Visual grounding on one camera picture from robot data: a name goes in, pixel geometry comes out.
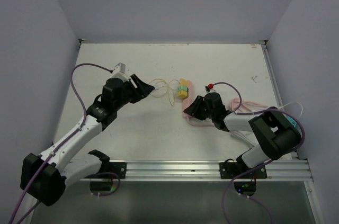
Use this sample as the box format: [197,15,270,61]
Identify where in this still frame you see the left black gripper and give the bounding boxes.
[114,74,154,110]

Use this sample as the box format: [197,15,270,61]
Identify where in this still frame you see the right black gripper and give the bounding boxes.
[185,96,215,121]

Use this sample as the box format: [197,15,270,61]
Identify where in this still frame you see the pink power strip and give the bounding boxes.
[181,79,268,128]

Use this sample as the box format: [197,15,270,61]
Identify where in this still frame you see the yellow plug with cable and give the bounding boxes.
[149,78,181,106]

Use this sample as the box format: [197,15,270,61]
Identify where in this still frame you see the white plug adapter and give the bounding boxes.
[151,86,166,96]

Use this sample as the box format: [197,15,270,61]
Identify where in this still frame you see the yellow plug adapter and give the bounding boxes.
[176,91,189,100]

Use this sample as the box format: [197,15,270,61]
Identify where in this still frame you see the green plug adapter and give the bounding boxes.
[177,85,189,92]

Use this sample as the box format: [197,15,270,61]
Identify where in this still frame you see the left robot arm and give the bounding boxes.
[20,73,155,207]

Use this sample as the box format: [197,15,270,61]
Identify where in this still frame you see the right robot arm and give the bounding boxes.
[183,93,305,178]

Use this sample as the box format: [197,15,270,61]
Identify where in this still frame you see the blue power adapter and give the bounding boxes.
[285,115,298,128]

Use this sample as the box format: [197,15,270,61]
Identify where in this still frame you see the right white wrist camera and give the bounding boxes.
[205,84,217,94]

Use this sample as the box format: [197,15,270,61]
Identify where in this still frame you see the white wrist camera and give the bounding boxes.
[112,62,130,81]
[205,84,217,94]

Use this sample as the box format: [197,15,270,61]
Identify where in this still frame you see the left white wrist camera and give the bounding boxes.
[112,62,130,81]

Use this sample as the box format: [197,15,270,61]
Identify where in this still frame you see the white cable bundle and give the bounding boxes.
[233,101,304,150]

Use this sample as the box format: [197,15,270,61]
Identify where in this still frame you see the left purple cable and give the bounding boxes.
[7,62,113,224]

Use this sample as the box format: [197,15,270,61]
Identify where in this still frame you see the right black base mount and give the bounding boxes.
[219,159,267,179]

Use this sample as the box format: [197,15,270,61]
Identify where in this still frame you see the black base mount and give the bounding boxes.
[219,159,267,179]
[87,162,127,179]

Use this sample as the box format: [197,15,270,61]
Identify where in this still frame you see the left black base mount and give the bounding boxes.
[87,162,127,179]

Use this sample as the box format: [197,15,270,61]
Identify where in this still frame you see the aluminium front rail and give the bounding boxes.
[33,159,315,181]

